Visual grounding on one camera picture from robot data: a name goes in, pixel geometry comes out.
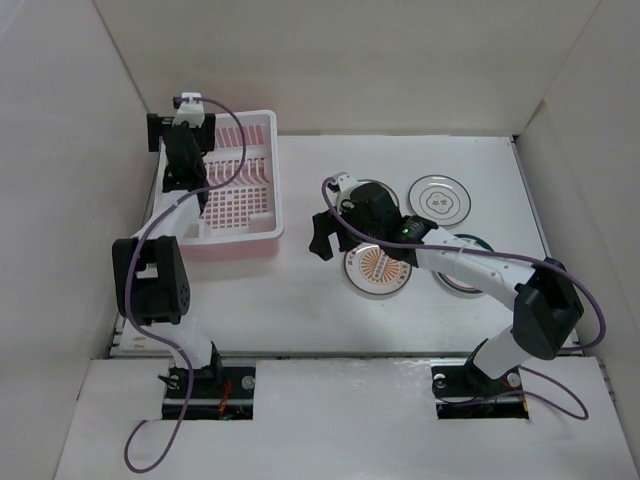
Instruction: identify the green red rimmed plate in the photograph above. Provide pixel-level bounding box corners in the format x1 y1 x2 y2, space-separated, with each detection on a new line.
433 233 496 300

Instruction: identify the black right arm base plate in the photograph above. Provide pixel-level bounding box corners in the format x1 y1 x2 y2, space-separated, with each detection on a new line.
431 365 529 420

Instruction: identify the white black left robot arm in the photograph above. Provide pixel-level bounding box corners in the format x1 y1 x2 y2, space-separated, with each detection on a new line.
112 113 224 397

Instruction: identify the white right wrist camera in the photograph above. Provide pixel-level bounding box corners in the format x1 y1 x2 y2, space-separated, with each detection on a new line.
328 172 360 198

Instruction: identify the white plate grey rim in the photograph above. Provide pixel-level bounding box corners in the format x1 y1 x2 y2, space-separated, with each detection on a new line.
408 175 472 226

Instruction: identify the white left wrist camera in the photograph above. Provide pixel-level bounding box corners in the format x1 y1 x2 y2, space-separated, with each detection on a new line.
172 92 206 128

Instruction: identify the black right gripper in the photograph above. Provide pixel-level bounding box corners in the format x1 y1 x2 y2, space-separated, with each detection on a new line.
308 202 383 261

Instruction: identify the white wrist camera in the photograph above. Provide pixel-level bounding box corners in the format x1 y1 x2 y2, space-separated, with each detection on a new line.
328 172 360 198
172 92 206 128

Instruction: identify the orange sunburst plate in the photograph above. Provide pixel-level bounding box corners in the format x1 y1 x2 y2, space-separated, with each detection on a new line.
343 244 412 298
336 179 400 213

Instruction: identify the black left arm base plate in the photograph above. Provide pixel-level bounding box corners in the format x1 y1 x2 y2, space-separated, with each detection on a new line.
158 366 256 421

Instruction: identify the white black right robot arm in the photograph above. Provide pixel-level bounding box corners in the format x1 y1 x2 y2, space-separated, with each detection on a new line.
309 173 584 402

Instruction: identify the white pink dish rack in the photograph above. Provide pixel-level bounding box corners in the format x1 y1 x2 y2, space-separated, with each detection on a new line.
150 110 284 261

